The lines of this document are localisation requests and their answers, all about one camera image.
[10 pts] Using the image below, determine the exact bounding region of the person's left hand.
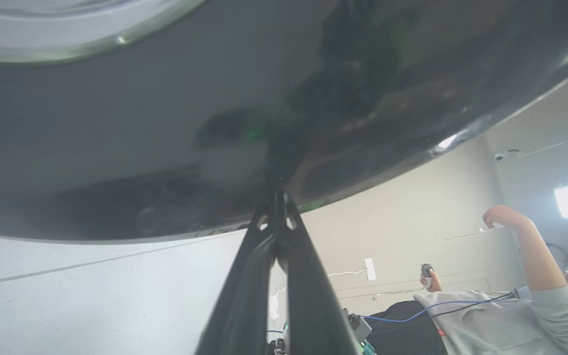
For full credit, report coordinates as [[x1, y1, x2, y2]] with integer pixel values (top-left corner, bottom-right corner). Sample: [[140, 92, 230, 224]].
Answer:
[[482, 205, 530, 231]]

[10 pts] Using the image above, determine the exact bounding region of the person's right hand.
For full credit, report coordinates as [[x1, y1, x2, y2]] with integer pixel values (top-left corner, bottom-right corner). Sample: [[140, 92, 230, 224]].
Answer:
[[420, 270, 443, 292]]

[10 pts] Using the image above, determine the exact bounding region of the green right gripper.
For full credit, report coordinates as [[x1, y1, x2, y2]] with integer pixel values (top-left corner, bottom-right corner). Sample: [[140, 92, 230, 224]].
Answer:
[[268, 323, 289, 355]]

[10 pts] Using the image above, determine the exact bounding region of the thin blue cable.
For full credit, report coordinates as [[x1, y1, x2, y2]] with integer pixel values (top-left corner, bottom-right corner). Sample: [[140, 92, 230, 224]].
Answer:
[[361, 298, 499, 323]]

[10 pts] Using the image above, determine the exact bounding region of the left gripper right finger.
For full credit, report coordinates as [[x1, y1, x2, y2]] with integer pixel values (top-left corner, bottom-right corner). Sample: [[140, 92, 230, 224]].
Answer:
[[278, 192, 361, 355]]

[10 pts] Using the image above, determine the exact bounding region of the large dark glossy round door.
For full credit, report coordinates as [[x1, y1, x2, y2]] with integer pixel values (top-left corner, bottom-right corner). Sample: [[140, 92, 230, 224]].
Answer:
[[0, 0, 568, 245]]

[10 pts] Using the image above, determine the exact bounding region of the dark grey right wrist camera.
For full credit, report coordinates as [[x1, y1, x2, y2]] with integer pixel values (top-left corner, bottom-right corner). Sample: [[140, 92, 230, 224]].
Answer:
[[346, 310, 373, 343]]

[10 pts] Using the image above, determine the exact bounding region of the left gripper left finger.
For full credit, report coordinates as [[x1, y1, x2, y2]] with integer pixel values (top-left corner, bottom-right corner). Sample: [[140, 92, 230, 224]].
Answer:
[[195, 190, 279, 355]]

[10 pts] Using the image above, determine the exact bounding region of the thin black tether cable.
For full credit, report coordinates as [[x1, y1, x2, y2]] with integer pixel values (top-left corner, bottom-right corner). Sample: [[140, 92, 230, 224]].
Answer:
[[432, 291, 519, 319]]

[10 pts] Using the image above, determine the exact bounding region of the person in grey sweatshirt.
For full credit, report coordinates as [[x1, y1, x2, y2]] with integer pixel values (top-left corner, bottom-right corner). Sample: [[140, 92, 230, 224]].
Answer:
[[368, 254, 568, 355]]

